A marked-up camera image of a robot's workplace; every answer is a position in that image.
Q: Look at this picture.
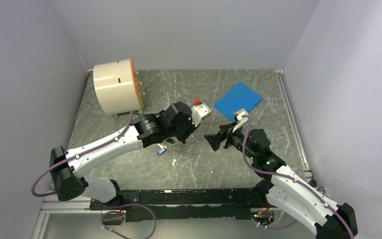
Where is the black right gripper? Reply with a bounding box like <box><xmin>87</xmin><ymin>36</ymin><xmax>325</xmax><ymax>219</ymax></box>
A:
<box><xmin>204</xmin><ymin>121</ymin><xmax>257</xmax><ymax>161</ymax></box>

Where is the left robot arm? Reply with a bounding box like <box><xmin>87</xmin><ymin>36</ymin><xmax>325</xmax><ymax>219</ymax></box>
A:
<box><xmin>50</xmin><ymin>102</ymin><xmax>211</xmax><ymax>209</ymax></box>

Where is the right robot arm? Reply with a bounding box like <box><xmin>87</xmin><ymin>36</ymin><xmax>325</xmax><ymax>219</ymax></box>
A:
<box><xmin>204</xmin><ymin>123</ymin><xmax>358</xmax><ymax>239</ymax></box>

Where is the blue key tag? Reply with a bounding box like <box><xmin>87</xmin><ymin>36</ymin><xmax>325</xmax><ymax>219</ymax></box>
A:
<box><xmin>157</xmin><ymin>147</ymin><xmax>167</xmax><ymax>156</ymax></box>

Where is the blue square mat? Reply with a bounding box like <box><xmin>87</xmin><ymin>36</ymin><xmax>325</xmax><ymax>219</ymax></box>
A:
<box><xmin>214</xmin><ymin>82</ymin><xmax>263</xmax><ymax>121</ymax></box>

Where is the cream cylindrical drum device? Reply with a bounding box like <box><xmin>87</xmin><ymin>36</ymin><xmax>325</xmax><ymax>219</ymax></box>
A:
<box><xmin>93</xmin><ymin>59</ymin><xmax>144</xmax><ymax>115</ymax></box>

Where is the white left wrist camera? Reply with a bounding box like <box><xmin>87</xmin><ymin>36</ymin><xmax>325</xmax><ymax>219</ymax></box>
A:
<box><xmin>191</xmin><ymin>104</ymin><xmax>211</xmax><ymax>127</ymax></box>

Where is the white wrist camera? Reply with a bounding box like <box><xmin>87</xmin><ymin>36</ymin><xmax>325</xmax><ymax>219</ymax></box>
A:
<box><xmin>233</xmin><ymin>108</ymin><xmax>249</xmax><ymax>132</ymax></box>
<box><xmin>191</xmin><ymin>104</ymin><xmax>211</xmax><ymax>127</ymax></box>

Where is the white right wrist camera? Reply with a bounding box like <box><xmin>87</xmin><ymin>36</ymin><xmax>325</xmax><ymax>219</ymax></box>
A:
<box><xmin>233</xmin><ymin>108</ymin><xmax>249</xmax><ymax>132</ymax></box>

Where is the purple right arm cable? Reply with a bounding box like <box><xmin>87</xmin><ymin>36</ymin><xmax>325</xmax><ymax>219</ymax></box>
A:
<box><xmin>242</xmin><ymin>114</ymin><xmax>357</xmax><ymax>239</ymax></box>

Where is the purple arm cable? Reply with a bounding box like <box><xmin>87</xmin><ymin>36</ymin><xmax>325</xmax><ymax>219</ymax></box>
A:
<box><xmin>30</xmin><ymin>111</ymin><xmax>157</xmax><ymax>239</ymax></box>
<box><xmin>242</xmin><ymin>114</ymin><xmax>357</xmax><ymax>239</ymax></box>

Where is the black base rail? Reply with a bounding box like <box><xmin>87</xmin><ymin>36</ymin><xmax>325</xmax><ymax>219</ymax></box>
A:
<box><xmin>90</xmin><ymin>188</ymin><xmax>269</xmax><ymax>222</ymax></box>

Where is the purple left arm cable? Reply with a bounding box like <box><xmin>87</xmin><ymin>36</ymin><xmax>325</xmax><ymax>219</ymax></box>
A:
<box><xmin>30</xmin><ymin>111</ymin><xmax>157</xmax><ymax>239</ymax></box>

